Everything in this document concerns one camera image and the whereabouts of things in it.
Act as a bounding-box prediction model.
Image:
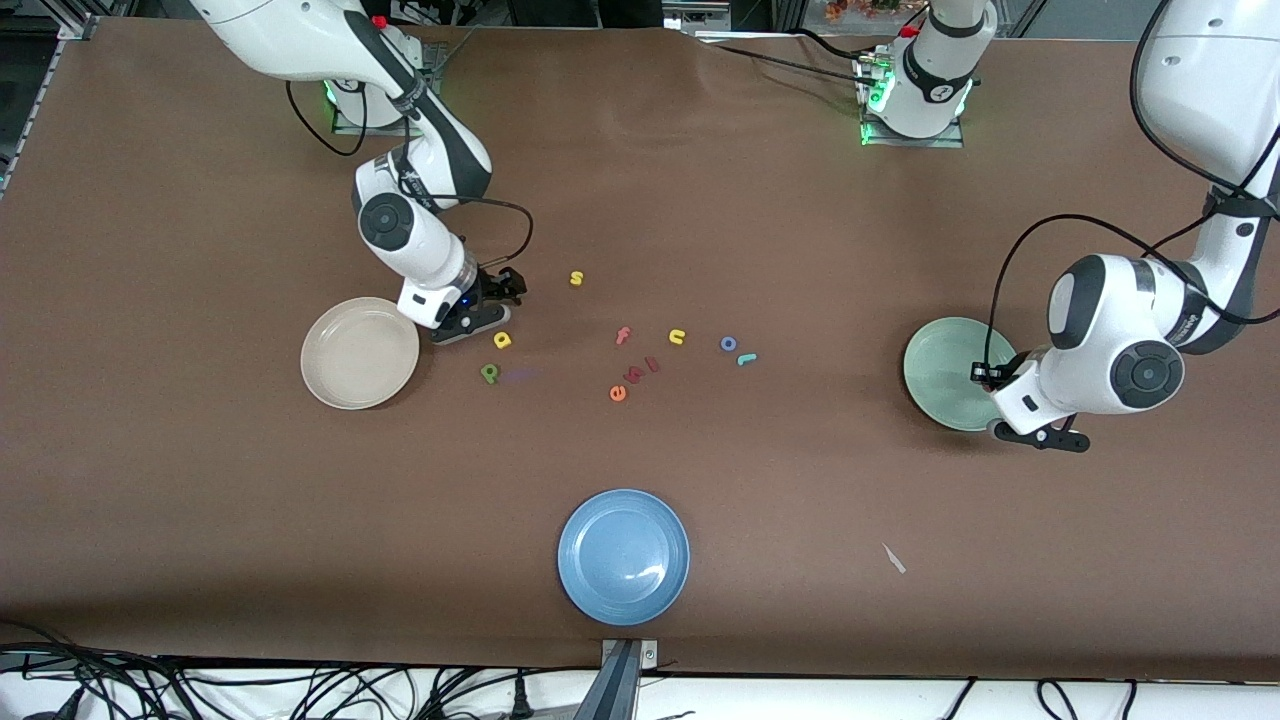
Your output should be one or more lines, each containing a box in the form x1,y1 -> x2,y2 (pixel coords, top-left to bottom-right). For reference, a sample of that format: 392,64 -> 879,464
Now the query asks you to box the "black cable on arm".
985,0 -> 1280,381
285,80 -> 535,276

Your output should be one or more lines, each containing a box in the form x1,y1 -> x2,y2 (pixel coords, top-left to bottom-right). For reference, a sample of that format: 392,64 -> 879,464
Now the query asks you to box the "blue round plate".
557,488 -> 691,627

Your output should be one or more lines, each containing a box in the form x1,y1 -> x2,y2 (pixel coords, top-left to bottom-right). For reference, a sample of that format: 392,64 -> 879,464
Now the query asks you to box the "black cable on table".
700,38 -> 871,89
790,26 -> 886,66

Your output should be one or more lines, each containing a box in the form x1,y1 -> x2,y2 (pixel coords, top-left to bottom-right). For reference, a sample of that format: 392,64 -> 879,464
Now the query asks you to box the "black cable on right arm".
285,80 -> 535,276

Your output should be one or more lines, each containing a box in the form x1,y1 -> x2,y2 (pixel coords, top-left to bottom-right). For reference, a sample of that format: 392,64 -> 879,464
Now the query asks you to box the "brown table cover sheet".
0,18 -> 1280,683

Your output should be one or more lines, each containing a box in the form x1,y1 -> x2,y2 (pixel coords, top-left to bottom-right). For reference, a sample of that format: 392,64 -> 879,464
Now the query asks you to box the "beige round plate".
300,297 -> 421,411

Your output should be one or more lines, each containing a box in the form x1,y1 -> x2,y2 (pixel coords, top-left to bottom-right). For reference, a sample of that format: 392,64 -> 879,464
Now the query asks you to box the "grey camera mount pole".
575,638 -> 661,720

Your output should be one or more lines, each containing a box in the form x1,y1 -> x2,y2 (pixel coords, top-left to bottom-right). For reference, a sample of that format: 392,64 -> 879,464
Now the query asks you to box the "green round plate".
903,317 -> 1019,433

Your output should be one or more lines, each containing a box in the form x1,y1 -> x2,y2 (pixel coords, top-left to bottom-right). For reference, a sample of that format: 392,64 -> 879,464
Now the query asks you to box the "grey background device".
662,0 -> 733,33

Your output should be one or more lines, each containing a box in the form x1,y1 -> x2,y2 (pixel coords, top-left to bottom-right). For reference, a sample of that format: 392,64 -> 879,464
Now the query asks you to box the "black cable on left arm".
985,0 -> 1280,381

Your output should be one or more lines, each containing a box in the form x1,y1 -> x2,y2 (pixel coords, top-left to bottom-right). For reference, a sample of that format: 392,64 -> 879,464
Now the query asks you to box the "aluminium frame rail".
0,15 -> 101,196

